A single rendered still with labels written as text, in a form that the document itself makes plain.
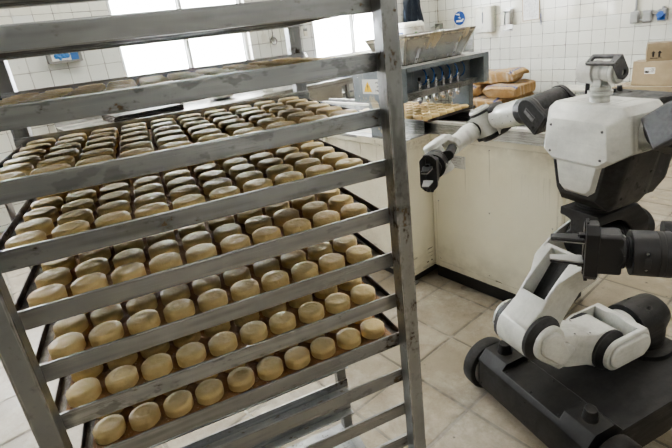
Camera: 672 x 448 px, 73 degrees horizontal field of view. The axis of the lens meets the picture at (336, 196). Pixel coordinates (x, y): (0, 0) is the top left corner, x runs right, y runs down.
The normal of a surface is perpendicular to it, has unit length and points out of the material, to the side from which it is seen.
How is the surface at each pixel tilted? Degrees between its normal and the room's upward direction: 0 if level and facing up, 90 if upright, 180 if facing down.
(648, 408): 0
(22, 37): 90
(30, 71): 90
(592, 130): 90
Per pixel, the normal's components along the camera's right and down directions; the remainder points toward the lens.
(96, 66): 0.64, 0.19
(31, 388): 0.40, 0.26
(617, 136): -0.37, 0.27
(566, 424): -0.73, -0.49
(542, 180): -0.76, 0.30
